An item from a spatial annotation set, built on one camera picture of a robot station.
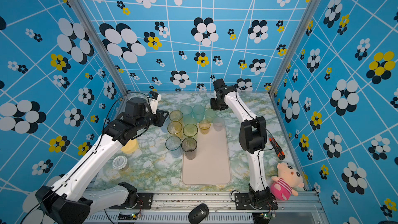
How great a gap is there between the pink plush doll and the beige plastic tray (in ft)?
0.74

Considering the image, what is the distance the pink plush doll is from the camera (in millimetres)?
721

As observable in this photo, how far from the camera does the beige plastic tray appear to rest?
0.81m
